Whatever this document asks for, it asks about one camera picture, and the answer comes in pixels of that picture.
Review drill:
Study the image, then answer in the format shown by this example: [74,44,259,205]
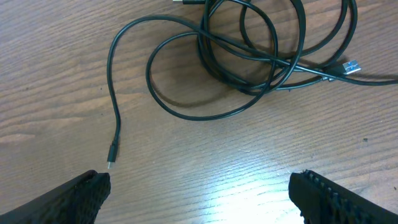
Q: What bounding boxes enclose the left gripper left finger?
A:
[1,170,111,224]

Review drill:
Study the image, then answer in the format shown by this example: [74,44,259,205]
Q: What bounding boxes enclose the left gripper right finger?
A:
[289,170,397,224]

